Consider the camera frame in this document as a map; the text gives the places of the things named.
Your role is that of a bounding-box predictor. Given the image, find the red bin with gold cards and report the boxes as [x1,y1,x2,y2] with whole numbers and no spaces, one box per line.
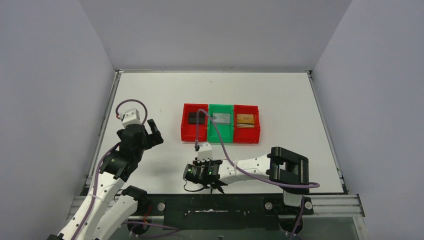
[233,104,261,144]

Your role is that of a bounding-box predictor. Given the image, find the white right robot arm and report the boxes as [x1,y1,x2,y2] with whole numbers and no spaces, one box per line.
[182,144,315,207]

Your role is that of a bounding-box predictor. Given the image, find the red bin with black card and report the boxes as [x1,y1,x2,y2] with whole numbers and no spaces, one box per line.
[180,103,209,142]

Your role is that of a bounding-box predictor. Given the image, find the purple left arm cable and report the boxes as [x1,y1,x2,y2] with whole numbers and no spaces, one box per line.
[69,98,181,240]

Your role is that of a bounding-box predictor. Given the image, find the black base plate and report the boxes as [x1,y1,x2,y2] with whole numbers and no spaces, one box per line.
[129,193,314,231]

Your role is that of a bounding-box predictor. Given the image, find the gold card stack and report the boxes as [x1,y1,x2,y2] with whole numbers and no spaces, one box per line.
[235,113,255,128]

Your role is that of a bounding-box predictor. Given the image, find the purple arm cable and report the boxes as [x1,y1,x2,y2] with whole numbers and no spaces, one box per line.
[194,108,321,240]
[69,98,181,240]

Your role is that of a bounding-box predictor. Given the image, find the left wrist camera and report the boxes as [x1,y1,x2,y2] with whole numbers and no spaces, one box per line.
[121,108,142,128]

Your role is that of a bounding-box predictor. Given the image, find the black card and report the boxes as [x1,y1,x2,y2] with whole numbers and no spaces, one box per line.
[187,112,197,125]

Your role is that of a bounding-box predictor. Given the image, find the silver card stack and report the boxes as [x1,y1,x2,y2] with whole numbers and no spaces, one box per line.
[212,112,231,125]

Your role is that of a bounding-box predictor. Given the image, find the aluminium frame rail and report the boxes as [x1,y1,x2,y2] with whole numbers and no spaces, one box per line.
[66,194,365,220]

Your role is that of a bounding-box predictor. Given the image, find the green plastic bin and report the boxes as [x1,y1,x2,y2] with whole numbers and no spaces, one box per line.
[207,104,234,143]

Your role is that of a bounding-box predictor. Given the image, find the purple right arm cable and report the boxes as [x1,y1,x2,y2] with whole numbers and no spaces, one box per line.
[194,108,321,240]

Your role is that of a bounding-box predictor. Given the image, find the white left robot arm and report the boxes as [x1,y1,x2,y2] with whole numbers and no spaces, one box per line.
[48,119,164,240]

